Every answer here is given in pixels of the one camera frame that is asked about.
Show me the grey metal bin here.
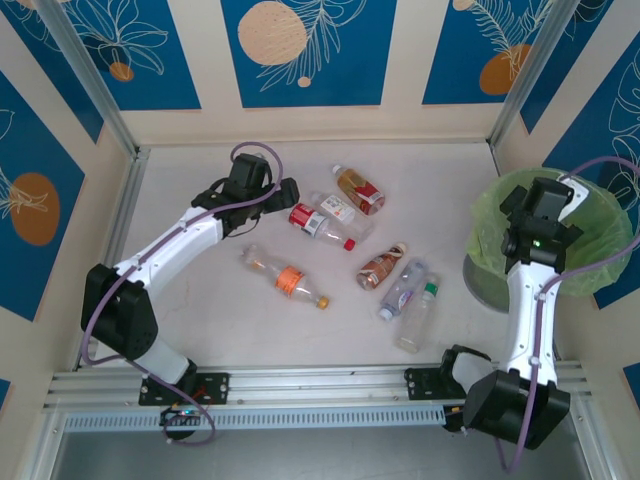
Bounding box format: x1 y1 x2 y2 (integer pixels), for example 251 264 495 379
462 251 517 314

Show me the brown coffee drink bottle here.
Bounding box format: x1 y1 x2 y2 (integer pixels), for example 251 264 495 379
356 242 409 292

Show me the clear bottle green cap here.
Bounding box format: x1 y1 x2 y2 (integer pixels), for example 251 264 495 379
394 273 442 354

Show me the clear bottle blue label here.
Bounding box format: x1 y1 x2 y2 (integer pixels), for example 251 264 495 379
377 257 430 321

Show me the green-lined trash bin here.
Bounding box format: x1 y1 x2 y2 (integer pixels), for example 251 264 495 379
466 167 634 299

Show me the grey slotted cable duct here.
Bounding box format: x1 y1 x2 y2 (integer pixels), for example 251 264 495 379
63 404 447 432

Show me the aluminium frame post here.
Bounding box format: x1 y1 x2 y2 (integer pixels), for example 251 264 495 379
37 0 140 157
487 0 584 146

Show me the small electronics board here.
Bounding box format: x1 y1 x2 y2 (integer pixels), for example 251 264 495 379
159 405 207 427
442 407 469 434

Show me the amber tea bottle red label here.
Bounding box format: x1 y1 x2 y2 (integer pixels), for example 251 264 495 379
332 164 387 217

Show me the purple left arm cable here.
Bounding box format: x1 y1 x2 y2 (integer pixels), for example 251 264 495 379
79 141 287 448

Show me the blue floral wall panel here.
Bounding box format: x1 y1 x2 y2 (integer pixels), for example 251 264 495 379
519 0 615 135
221 0 399 109
542 34 640 310
0 72 87 322
49 0 202 112
0 9 105 145
422 0 556 106

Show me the clear bottle red cap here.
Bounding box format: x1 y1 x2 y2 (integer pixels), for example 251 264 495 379
288 202 357 251

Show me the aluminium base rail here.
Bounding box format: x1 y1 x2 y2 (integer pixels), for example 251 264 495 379
42 360 599 412

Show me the clear bottle orange label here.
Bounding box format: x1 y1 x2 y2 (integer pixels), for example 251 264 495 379
241 243 330 311

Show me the clear bottle white label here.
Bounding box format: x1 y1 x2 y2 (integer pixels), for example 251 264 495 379
310 191 375 240

